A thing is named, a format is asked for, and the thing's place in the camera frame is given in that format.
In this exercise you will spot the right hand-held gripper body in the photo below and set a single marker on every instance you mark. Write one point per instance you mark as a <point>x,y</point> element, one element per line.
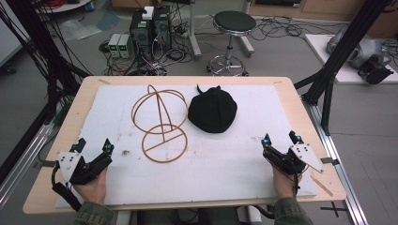
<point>283,161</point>

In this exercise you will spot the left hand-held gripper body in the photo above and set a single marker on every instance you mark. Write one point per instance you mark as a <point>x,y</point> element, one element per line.
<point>76,170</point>

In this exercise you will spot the black knit hat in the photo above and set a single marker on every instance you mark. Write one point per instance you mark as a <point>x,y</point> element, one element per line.
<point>212,111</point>

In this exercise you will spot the person's right hand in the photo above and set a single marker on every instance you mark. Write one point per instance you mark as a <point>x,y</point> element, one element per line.
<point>283,184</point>

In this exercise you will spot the person's left hand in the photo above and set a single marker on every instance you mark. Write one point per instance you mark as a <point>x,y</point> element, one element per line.
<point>94,190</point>

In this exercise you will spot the grey tape strip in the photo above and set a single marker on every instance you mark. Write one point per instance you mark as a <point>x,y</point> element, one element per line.
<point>330,161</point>
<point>45,164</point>

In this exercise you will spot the thin wooden stick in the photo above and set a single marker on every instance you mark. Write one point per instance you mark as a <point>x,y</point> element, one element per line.
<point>322,186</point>

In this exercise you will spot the white foam mat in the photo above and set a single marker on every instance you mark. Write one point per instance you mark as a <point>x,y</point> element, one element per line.
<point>219,168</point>

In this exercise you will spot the black tape cross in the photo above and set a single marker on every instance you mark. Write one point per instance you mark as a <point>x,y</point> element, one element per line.
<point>334,208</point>

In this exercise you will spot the white floor board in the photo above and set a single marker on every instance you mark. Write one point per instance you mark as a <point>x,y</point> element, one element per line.
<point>322,53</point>

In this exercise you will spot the grey power supply unit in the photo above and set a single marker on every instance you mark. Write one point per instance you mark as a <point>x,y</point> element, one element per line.
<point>124,46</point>
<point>113,45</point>

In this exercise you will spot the black device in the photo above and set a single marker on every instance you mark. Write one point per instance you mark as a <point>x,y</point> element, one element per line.
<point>375,73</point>

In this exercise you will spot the person's legs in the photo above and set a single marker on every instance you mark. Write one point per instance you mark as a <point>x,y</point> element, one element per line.
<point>187,217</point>

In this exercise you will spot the grey rounded machine shell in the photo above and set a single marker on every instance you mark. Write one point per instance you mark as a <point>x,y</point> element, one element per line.
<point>366,50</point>

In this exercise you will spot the black computer tower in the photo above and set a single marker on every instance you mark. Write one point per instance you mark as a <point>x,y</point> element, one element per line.
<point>162,29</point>
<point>141,36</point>

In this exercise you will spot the black round stool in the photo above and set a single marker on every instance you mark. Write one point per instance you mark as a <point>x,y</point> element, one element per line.
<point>234,22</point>

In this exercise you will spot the white box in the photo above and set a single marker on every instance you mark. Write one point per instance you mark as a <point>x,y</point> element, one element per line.
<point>148,12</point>

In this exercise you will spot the aluminium rail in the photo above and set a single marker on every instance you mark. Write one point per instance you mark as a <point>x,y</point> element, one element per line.
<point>22,153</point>
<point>338,162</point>

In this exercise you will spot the black metal frame stand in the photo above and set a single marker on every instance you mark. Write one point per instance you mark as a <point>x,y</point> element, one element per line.
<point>341,53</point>
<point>31,47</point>

